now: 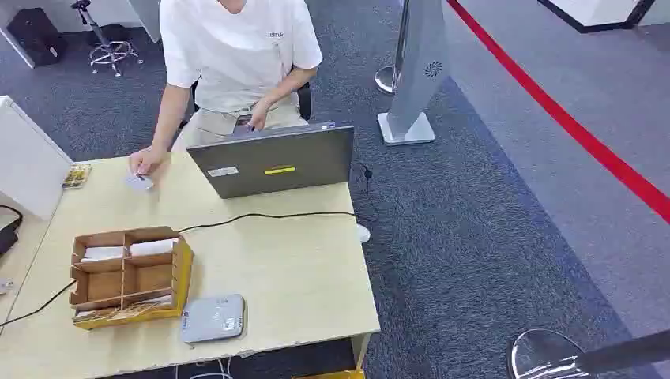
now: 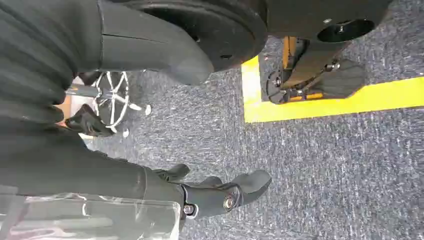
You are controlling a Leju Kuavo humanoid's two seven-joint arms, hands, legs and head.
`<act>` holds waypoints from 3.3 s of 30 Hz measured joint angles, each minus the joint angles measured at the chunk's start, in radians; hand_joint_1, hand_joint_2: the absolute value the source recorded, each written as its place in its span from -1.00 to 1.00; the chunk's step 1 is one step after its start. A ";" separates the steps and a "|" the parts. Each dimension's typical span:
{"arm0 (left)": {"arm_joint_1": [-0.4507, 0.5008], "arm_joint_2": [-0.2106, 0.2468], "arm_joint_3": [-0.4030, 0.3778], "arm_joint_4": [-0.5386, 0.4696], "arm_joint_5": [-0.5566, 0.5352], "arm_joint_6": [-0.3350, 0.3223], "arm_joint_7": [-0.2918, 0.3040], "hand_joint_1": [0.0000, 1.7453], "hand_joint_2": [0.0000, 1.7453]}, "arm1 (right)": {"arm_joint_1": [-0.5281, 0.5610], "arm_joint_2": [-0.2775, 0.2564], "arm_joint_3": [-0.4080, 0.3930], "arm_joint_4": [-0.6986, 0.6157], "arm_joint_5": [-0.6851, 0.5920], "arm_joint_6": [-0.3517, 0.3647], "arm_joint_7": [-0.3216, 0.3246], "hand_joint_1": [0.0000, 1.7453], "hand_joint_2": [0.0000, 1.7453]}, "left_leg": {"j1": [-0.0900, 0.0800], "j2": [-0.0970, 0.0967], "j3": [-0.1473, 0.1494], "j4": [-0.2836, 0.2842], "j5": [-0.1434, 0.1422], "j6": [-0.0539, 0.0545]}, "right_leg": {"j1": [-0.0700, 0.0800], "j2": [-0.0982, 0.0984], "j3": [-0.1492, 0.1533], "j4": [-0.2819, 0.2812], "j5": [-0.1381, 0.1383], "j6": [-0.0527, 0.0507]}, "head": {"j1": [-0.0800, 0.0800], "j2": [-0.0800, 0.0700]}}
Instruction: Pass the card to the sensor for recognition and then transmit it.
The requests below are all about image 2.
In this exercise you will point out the black robot leg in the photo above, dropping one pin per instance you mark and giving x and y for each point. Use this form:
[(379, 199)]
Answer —
[(232, 30)]

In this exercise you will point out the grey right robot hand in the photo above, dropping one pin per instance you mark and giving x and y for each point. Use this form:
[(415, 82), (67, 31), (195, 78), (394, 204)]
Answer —
[(99, 169)]

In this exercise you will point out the silver chair base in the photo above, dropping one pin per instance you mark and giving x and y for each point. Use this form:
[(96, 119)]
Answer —
[(114, 96)]

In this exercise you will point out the ribbed grey right arm sleeve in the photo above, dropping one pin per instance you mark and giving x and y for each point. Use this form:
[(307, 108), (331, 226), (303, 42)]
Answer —
[(36, 56)]

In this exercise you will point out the yellow floor tape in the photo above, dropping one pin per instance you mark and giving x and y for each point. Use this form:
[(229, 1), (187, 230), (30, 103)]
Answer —
[(331, 107)]

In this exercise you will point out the clear plastic cover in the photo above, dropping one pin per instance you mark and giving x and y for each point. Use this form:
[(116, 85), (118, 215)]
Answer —
[(99, 220)]

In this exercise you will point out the black robot foot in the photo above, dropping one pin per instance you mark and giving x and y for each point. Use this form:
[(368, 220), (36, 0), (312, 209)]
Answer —
[(338, 81)]

